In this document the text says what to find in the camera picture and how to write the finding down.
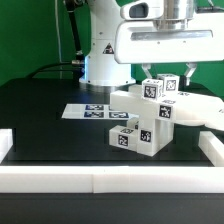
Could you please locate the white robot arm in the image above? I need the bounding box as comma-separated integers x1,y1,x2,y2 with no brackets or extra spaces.
81,0,224,88

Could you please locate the white chair seat part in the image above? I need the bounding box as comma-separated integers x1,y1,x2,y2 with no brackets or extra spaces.
137,119,174,157

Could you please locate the white left fence bar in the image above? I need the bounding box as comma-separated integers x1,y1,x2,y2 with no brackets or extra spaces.
0,129,13,163

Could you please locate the white right fence bar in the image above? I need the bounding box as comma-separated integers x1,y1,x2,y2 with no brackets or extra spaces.
198,131,224,167

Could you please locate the white front fence bar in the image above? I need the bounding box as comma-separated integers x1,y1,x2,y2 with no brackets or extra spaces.
0,166,224,193

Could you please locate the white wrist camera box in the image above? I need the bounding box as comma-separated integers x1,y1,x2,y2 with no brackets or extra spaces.
120,0,164,20

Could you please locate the white chair back frame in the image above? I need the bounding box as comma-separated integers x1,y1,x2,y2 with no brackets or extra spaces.
110,91,224,131

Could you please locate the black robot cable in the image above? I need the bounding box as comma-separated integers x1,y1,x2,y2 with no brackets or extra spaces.
25,0,86,80

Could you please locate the white marker base plate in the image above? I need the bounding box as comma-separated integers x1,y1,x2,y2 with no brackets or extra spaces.
62,104,135,120

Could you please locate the white thin cable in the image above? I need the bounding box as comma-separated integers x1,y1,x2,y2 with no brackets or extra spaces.
54,0,64,80

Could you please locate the white fence bar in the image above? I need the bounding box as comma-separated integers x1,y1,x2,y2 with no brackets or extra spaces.
0,129,13,163
0,166,224,193
198,131,224,167

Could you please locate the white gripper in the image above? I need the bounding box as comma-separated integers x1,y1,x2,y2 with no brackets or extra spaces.
114,13,224,86

